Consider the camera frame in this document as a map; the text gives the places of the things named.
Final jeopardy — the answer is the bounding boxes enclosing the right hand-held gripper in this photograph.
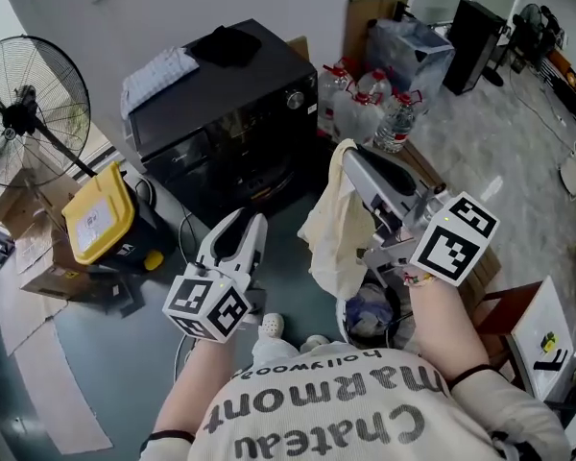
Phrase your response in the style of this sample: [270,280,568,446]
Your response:
[341,140,502,288]

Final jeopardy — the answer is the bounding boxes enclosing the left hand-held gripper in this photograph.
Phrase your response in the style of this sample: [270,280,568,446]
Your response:
[161,206,270,345]

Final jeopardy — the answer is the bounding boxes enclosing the cream clothes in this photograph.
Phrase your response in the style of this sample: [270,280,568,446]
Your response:
[297,137,378,302]

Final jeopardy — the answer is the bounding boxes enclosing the black washing machine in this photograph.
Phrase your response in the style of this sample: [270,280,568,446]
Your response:
[127,18,320,228]

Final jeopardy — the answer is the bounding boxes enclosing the white laundry basket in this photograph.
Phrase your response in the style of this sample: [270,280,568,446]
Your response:
[334,276,420,355]

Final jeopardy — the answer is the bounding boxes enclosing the person's right forearm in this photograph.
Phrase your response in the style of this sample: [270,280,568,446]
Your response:
[405,272,492,384]

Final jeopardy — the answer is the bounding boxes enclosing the person's left forearm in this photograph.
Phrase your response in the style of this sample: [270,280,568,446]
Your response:
[152,333,252,439]

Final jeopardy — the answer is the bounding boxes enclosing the clear ribbed water bottle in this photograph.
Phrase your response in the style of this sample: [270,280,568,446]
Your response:
[372,91,421,155]

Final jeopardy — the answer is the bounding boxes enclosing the person's white left shoe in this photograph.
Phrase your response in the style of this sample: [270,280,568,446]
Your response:
[258,312,286,338]

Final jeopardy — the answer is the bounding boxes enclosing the person's white shoe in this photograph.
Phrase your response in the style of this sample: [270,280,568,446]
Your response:
[258,312,286,338]
[300,334,332,354]

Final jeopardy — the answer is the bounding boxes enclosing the person's white trousers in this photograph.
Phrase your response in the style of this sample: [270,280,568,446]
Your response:
[252,332,301,370]

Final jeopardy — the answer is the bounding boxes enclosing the wooden slat bench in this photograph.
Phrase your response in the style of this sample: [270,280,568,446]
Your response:
[402,141,503,303]

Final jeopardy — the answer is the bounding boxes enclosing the plastic-wrapped grey appliance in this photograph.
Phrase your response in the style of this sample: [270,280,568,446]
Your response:
[367,16,455,115]

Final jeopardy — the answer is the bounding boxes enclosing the person's white right shoe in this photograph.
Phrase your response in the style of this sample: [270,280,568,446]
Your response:
[300,334,332,354]

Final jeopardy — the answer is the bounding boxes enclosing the black bin with yellow lid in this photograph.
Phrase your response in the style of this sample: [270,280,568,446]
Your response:
[60,160,167,274]

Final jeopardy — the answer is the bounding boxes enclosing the tall black cabinet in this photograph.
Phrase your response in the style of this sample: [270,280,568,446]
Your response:
[443,0,508,97]

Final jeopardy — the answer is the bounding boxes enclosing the upright cardboard panel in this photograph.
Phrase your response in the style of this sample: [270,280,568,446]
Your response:
[343,0,411,67]

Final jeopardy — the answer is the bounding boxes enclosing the brown cardboard box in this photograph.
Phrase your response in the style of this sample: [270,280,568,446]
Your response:
[0,168,84,274]
[18,237,136,303]

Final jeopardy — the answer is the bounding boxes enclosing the white checked cloth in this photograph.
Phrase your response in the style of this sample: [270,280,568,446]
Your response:
[120,45,201,120]

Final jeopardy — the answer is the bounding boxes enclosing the person's cream printed shirt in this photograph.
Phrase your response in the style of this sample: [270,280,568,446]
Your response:
[138,348,573,461]

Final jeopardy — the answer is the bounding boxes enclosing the black folded cloth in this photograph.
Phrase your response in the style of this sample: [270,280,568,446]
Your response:
[190,25,263,69]

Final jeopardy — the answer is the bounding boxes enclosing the white-topped brown table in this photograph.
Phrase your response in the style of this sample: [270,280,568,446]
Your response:
[474,275,576,403]

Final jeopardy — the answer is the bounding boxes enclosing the orange striped sofa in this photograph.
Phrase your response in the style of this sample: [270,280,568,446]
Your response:
[537,45,576,136]

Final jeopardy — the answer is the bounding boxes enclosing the small black standing fan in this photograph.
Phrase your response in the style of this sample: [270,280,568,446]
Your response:
[484,3,546,88]

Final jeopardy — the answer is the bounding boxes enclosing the flat cardboard sheet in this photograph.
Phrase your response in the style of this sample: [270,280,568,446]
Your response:
[0,256,114,456]

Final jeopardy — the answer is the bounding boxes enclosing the black L-shaped tool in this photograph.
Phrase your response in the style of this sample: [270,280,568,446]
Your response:
[532,348,570,372]

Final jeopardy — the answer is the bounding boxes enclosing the large black standing fan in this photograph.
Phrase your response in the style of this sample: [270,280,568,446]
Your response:
[0,35,100,192]

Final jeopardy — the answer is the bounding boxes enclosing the black power cable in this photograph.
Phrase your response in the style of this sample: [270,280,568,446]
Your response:
[133,175,199,269]

